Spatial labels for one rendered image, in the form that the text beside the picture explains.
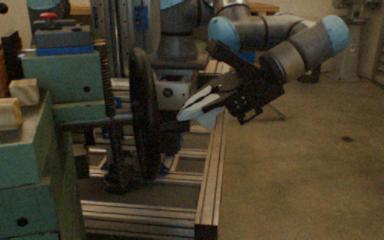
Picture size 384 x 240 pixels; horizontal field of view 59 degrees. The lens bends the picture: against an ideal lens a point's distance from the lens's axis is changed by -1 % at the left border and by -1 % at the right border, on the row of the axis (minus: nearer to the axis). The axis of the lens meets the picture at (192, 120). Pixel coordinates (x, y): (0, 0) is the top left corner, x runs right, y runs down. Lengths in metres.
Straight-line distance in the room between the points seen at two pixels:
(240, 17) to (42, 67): 0.39
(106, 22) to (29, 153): 0.98
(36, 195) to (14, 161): 0.12
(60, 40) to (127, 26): 0.71
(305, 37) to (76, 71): 0.43
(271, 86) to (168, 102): 0.51
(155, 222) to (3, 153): 0.98
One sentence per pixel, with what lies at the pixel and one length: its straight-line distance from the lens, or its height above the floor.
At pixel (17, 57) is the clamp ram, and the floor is 0.95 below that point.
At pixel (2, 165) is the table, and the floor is 0.87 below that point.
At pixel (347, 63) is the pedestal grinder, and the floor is 0.21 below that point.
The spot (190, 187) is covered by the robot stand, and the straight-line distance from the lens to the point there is 1.59.
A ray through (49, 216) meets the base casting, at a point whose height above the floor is 0.74.
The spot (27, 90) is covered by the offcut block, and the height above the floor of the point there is 0.93.
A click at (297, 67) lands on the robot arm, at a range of 0.68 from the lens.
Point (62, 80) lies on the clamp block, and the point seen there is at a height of 0.92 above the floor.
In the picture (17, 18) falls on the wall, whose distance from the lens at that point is 4.17.
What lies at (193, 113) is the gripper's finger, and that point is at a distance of 0.64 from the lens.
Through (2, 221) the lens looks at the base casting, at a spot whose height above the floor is 0.75.
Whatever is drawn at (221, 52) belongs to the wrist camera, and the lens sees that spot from 0.62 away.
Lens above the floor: 1.08
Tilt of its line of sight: 22 degrees down
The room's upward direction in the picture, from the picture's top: straight up
